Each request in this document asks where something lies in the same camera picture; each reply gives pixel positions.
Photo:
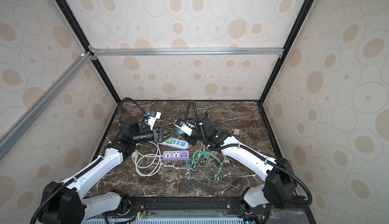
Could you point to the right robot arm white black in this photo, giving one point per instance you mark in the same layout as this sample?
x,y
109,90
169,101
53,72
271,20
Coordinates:
x,y
280,188

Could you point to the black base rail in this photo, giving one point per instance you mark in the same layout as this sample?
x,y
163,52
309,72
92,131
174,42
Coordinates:
x,y
202,210

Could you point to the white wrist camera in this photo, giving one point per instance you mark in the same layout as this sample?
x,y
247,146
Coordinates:
x,y
151,118
185,128

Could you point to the light green charger plug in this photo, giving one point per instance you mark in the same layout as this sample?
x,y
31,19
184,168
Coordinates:
x,y
169,141

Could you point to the purple power strip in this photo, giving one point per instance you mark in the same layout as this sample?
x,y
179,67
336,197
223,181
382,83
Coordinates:
x,y
176,155

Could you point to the white blue power strip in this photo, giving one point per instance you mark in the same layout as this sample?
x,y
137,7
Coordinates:
x,y
177,143

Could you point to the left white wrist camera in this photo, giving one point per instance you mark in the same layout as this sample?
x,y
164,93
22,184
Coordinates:
x,y
151,118

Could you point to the diagonal aluminium rail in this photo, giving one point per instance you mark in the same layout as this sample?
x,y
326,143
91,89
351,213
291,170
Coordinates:
x,y
17,130

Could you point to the horizontal aluminium rail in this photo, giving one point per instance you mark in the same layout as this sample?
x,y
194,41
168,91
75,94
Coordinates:
x,y
188,52

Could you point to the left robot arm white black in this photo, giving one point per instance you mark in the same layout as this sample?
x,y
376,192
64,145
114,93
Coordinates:
x,y
65,202

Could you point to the pink charger plug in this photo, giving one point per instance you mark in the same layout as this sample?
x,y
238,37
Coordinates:
x,y
237,132

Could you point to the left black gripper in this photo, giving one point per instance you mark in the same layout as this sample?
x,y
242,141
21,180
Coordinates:
x,y
160,138

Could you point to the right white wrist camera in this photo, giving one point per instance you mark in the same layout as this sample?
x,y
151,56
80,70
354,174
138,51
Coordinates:
x,y
185,128

